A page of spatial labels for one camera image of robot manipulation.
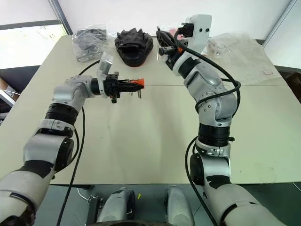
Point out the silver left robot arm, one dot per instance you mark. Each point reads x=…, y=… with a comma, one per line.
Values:
x=68, y=94

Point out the black metal bracket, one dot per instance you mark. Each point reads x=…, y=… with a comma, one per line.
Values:
x=93, y=209

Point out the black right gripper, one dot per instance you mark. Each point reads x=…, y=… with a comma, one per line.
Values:
x=172, y=53

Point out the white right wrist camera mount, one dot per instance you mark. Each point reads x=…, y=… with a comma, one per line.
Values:
x=200, y=35

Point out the plastic bag of black parts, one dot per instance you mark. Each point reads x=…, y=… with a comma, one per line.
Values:
x=90, y=43

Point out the white sticker label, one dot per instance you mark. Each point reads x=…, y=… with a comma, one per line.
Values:
x=268, y=72

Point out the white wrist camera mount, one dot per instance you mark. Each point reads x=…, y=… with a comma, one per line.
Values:
x=105, y=64
x=200, y=35

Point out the small red object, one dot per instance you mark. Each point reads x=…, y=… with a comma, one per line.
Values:
x=172, y=30

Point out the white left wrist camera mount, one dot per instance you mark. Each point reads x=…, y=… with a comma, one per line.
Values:
x=105, y=64

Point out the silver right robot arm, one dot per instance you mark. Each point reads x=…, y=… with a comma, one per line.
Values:
x=207, y=80

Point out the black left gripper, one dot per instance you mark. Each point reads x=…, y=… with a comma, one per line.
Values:
x=113, y=87

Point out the silver rounded robot leg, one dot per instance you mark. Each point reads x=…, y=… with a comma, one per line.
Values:
x=179, y=204
x=117, y=207

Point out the clear empty plastic bag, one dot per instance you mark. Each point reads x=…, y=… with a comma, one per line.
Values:
x=231, y=46

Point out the orange hex key holder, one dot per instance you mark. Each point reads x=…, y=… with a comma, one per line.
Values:
x=138, y=81

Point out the dark cabinet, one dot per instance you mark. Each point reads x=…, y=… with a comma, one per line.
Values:
x=16, y=80

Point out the black rubber sandal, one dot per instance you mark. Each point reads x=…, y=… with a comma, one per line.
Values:
x=134, y=47

